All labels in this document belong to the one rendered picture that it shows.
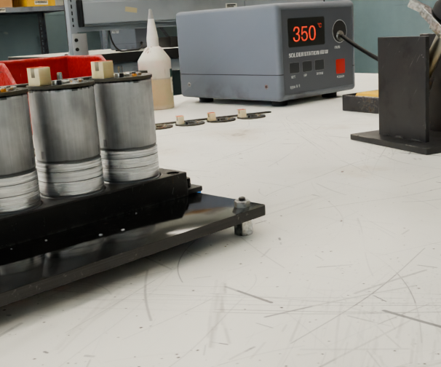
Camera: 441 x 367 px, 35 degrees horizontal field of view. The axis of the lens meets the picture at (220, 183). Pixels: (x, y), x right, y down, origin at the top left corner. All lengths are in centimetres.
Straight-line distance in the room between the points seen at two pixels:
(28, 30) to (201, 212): 476
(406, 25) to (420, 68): 564
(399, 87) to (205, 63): 33
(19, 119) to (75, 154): 3
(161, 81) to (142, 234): 48
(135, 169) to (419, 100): 21
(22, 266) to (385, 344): 11
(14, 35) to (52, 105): 471
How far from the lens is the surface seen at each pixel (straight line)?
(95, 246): 24
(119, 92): 27
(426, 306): 21
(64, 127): 26
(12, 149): 25
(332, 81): 72
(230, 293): 21
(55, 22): 508
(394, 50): 45
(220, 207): 27
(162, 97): 71
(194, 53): 75
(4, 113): 25
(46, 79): 26
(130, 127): 28
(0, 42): 494
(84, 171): 26
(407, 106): 44
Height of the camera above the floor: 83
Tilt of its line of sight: 13 degrees down
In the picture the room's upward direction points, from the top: 4 degrees counter-clockwise
